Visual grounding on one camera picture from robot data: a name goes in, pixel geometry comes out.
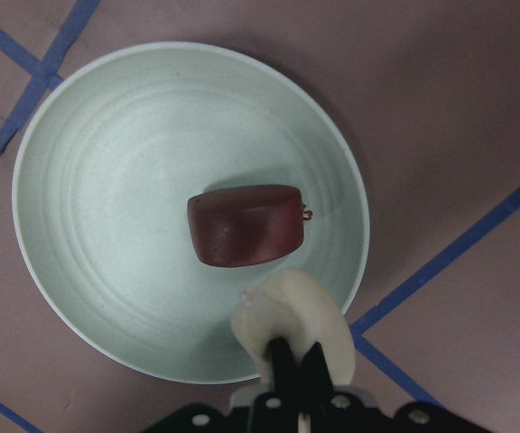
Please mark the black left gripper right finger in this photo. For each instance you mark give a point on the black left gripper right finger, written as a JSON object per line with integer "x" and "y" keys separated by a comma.
{"x": 318, "y": 389}

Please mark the brown bun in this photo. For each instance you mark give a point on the brown bun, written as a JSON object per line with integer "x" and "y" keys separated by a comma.
{"x": 244, "y": 226}

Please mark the pale green plate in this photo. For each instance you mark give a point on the pale green plate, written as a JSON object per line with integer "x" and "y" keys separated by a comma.
{"x": 158, "y": 185}

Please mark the white steamed bun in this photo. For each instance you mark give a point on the white steamed bun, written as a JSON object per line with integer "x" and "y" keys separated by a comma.
{"x": 294, "y": 305}

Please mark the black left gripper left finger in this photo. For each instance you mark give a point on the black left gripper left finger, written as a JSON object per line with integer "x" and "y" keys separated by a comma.
{"x": 284, "y": 403}

